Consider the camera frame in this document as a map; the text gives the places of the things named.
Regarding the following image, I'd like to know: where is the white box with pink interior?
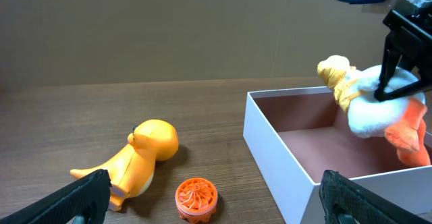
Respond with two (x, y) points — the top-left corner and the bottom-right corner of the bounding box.
(243, 86), (431, 224)

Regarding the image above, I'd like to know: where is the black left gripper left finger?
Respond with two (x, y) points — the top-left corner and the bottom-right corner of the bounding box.
(1, 169), (111, 224)

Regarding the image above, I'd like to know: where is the orange round spinner toy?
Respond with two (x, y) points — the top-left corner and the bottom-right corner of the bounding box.
(175, 177), (219, 224)

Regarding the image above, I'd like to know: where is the orange dinosaur toy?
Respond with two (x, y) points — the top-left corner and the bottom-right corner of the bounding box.
(70, 119), (180, 212)

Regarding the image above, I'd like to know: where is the white plush duck toy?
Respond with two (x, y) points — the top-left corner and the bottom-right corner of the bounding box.
(317, 55), (431, 167)

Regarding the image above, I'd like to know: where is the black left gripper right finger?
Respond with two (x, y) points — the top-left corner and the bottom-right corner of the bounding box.
(319, 170), (431, 224)

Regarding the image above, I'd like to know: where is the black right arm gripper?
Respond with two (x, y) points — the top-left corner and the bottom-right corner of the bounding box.
(374, 9), (431, 102)

